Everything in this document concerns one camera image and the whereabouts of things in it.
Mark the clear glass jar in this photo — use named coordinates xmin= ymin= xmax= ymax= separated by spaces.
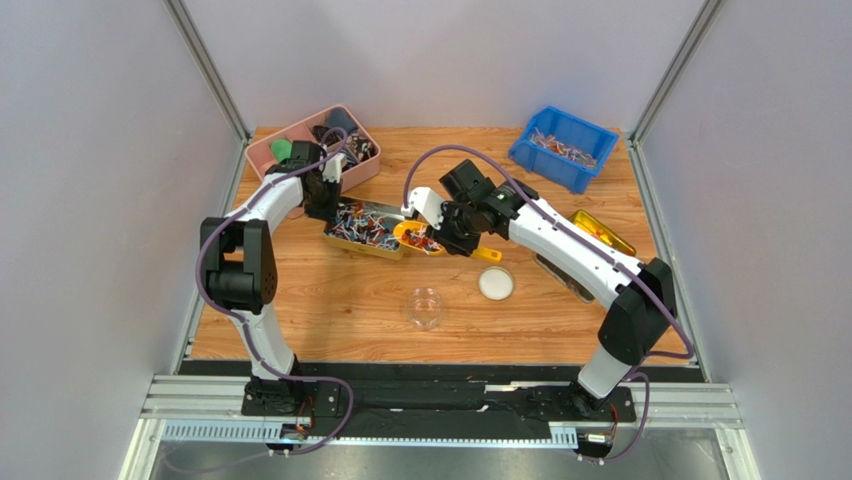
xmin=405 ymin=287 xmax=444 ymax=331

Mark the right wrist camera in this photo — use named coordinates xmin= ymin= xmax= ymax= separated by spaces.
xmin=400 ymin=187 xmax=445 ymax=230

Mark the white jar lid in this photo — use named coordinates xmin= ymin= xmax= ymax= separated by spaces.
xmin=477 ymin=267 xmax=515 ymax=301

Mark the purple cable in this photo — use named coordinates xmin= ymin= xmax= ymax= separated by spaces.
xmin=402 ymin=144 xmax=697 ymax=465
xmin=194 ymin=127 xmax=362 ymax=461

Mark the tin of gummy candies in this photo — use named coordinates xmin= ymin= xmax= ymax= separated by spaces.
xmin=513 ymin=209 xmax=642 ymax=307

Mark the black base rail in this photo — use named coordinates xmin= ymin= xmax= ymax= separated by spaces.
xmin=241 ymin=362 xmax=644 ymax=441

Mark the yellow plastic scoop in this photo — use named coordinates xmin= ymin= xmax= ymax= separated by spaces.
xmin=393 ymin=220 xmax=503 ymax=263

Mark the blue plastic bin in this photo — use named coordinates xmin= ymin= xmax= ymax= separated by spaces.
xmin=508 ymin=106 xmax=619 ymax=195

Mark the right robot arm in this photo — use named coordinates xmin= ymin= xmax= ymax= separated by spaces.
xmin=404 ymin=160 xmax=677 ymax=417

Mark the gold tin of lollipops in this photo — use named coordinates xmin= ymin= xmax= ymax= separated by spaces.
xmin=323 ymin=197 xmax=405 ymax=260

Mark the pink compartment organizer box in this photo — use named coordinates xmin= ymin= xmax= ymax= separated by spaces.
xmin=246 ymin=105 xmax=381 ymax=193

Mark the green rolled sock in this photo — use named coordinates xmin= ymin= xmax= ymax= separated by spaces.
xmin=269 ymin=138 xmax=293 ymax=163

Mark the dark blue rolled sock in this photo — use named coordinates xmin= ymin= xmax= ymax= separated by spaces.
xmin=324 ymin=106 xmax=358 ymax=135

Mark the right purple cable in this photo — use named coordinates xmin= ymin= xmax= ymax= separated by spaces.
xmin=402 ymin=144 xmax=697 ymax=465

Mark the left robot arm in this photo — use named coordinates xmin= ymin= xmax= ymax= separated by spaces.
xmin=195 ymin=141 xmax=345 ymax=416

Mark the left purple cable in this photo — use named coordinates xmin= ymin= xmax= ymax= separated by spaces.
xmin=194 ymin=127 xmax=362 ymax=461

